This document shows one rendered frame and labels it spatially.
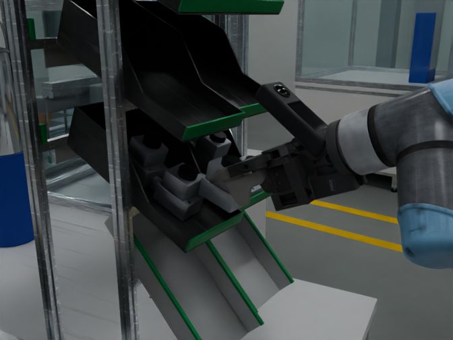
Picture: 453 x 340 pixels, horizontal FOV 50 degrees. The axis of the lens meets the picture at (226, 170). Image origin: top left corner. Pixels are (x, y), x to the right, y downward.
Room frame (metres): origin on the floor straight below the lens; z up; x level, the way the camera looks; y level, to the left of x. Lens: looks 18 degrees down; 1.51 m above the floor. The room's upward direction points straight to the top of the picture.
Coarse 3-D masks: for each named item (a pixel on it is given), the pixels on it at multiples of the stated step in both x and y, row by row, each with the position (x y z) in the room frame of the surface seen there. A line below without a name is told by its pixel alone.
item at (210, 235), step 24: (72, 120) 0.76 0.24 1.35; (96, 120) 0.80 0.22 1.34; (144, 120) 0.84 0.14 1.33; (72, 144) 0.76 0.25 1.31; (96, 144) 0.73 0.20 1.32; (168, 144) 0.81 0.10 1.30; (96, 168) 0.73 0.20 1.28; (168, 168) 0.80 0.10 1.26; (144, 192) 0.67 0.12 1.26; (168, 216) 0.68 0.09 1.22; (192, 216) 0.70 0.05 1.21; (216, 216) 0.72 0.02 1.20; (240, 216) 0.71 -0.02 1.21; (192, 240) 0.62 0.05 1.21
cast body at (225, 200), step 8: (216, 160) 0.69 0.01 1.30; (224, 160) 0.68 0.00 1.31; (232, 160) 0.68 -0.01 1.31; (240, 160) 0.69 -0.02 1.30; (208, 168) 0.68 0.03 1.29; (216, 168) 0.67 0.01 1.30; (208, 176) 0.68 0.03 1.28; (200, 184) 0.69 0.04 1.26; (208, 184) 0.68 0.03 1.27; (216, 184) 0.68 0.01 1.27; (200, 192) 0.69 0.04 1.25; (208, 192) 0.68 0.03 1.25; (216, 192) 0.68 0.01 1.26; (224, 192) 0.67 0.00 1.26; (216, 200) 0.68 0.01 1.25; (224, 200) 0.67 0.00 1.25; (232, 200) 0.66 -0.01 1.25; (224, 208) 0.67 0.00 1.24; (232, 208) 0.66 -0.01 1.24
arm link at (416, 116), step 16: (448, 80) 0.51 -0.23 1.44; (400, 96) 0.54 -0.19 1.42; (416, 96) 0.51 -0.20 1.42; (432, 96) 0.50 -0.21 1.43; (448, 96) 0.49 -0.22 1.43; (384, 112) 0.53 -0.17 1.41; (400, 112) 0.51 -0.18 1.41; (416, 112) 0.50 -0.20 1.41; (432, 112) 0.49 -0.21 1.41; (448, 112) 0.48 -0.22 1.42; (384, 128) 0.52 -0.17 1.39; (400, 128) 0.50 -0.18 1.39; (416, 128) 0.49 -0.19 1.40; (432, 128) 0.48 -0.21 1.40; (448, 128) 0.48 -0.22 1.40; (384, 144) 0.52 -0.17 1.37; (400, 144) 0.49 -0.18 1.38; (384, 160) 0.52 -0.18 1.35
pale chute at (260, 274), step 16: (240, 224) 0.90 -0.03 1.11; (224, 240) 0.87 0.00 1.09; (240, 240) 0.89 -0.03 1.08; (256, 240) 0.88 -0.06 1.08; (224, 256) 0.83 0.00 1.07; (240, 256) 0.86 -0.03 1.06; (256, 256) 0.88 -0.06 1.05; (272, 256) 0.86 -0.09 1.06; (240, 272) 0.83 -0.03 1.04; (256, 272) 0.85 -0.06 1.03; (272, 272) 0.86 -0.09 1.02; (256, 288) 0.82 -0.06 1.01; (272, 288) 0.84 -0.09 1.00; (256, 304) 0.79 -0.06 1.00
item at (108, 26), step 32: (96, 0) 0.66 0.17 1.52; (32, 96) 0.74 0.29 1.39; (32, 128) 0.74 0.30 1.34; (32, 160) 0.73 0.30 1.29; (128, 160) 0.67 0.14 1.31; (32, 192) 0.74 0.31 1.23; (128, 192) 0.67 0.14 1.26; (32, 224) 0.74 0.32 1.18; (128, 224) 0.67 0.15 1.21; (128, 256) 0.66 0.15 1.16; (128, 288) 0.66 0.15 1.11; (128, 320) 0.66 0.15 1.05
